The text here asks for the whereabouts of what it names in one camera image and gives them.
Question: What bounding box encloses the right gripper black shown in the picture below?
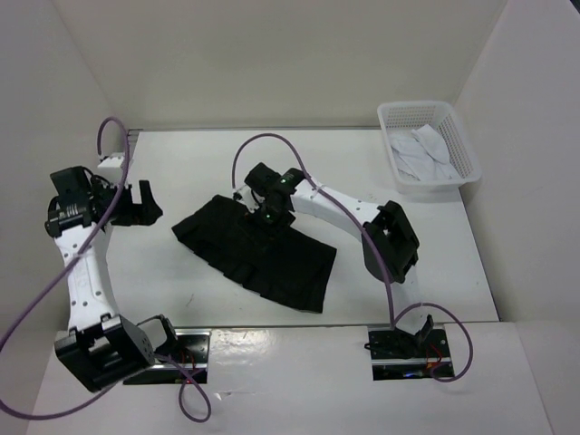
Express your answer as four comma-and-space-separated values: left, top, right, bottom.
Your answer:
236, 198, 296, 256

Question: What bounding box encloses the black skirt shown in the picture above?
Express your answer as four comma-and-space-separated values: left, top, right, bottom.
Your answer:
171, 195, 336, 314

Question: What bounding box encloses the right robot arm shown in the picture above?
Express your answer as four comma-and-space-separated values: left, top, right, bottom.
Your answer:
234, 163, 429, 356

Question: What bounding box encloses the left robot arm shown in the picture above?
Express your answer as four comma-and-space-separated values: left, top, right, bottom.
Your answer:
45, 161, 180, 392

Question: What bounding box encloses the white cloth in basket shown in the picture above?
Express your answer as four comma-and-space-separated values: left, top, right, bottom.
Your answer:
389, 124, 461, 181

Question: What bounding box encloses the white plastic basket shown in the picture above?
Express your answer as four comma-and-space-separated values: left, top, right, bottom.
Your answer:
377, 101, 482, 194

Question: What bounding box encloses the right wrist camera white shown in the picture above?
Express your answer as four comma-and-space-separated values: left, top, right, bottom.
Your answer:
233, 185, 260, 212

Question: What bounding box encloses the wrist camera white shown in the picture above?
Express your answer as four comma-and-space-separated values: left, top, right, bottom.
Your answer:
233, 185, 260, 212
97, 152, 125, 173

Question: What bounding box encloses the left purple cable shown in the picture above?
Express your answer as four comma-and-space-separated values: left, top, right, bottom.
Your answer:
0, 116, 212, 422

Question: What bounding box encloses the purple cable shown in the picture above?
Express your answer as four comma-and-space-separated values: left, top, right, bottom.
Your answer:
231, 132, 476, 383
0, 116, 212, 422

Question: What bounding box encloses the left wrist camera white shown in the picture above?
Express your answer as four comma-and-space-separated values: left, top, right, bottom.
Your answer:
97, 152, 125, 173

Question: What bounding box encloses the aluminium table edge rail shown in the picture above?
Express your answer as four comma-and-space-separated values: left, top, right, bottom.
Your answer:
72, 128, 144, 331

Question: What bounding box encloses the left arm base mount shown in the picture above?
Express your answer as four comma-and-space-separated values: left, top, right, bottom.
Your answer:
123, 328, 211, 386

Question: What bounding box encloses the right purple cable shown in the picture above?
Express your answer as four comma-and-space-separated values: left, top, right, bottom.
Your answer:
231, 132, 476, 383

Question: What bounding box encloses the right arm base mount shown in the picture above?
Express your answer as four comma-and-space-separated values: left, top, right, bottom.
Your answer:
363, 327, 455, 381

